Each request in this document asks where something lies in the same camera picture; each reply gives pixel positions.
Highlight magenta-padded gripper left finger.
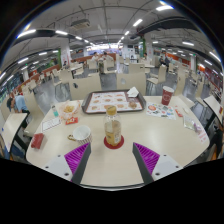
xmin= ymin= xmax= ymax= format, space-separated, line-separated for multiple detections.
xmin=42 ymin=142 xmax=92 ymax=185

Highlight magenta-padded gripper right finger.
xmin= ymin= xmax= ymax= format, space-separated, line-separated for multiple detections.
xmin=131 ymin=142 xmax=184 ymax=186

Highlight clear bottle with tan cap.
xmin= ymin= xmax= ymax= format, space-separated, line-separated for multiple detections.
xmin=103 ymin=104 xmax=123 ymax=148

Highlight flat round red coaster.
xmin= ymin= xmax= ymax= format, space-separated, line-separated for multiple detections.
xmin=103 ymin=134 xmax=125 ymax=150

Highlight small red sauce packet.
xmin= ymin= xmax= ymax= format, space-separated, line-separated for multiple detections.
xmin=65 ymin=116 xmax=80 ymax=126

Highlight white paper receipt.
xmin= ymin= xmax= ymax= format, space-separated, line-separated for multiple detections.
xmin=40 ymin=116 xmax=63 ymax=133

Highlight red box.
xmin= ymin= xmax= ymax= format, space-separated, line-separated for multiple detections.
xmin=30 ymin=132 xmax=45 ymax=150

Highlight paper wrapper with fries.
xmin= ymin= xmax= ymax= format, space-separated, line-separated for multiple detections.
xmin=59 ymin=99 xmax=82 ymax=121

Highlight colourful printed leaflet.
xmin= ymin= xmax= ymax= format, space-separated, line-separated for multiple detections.
xmin=145 ymin=101 xmax=177 ymax=121

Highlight small teal sanitizer bottle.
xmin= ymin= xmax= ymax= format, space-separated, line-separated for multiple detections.
xmin=51 ymin=103 xmax=60 ymax=118

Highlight clear plastic bag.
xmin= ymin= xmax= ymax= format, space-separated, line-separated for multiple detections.
xmin=182 ymin=114 xmax=198 ymax=132

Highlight red sachet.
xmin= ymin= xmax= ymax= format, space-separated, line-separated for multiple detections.
xmin=174 ymin=107 xmax=184 ymax=118

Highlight pink printed table sticker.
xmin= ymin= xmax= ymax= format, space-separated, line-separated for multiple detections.
xmin=196 ymin=128 xmax=210 ymax=145

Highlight brown food tray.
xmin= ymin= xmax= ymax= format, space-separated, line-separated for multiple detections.
xmin=81 ymin=89 xmax=147 ymax=115

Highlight red paper cup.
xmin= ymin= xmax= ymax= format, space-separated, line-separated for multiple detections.
xmin=161 ymin=85 xmax=175 ymax=107

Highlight white paper napkin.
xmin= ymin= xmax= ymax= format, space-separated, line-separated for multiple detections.
xmin=126 ymin=86 xmax=140 ymax=99

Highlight beige chair with round hole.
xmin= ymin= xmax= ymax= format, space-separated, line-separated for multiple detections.
xmin=115 ymin=71 xmax=148 ymax=96
xmin=69 ymin=72 xmax=103 ymax=101

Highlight beige neighbouring table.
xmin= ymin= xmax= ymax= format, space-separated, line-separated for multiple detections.
xmin=0 ymin=112 xmax=28 ymax=158
xmin=203 ymin=94 xmax=224 ymax=125

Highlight person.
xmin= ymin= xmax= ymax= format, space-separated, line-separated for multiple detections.
xmin=102 ymin=51 xmax=114 ymax=63
xmin=213 ymin=123 xmax=224 ymax=159
xmin=159 ymin=53 xmax=171 ymax=69
xmin=6 ymin=94 xmax=30 ymax=116
xmin=92 ymin=51 xmax=100 ymax=64

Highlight beige chairs group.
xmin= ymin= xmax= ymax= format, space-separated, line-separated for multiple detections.
xmin=19 ymin=54 xmax=214 ymax=104

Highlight ceiling air conditioner unit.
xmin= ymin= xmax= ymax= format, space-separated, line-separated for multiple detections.
xmin=70 ymin=18 xmax=92 ymax=30

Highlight ceiling lights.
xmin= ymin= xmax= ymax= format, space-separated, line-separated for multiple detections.
xmin=0 ymin=3 xmax=223 ymax=81

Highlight white mug with gold handle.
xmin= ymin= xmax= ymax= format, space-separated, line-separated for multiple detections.
xmin=67 ymin=124 xmax=93 ymax=145

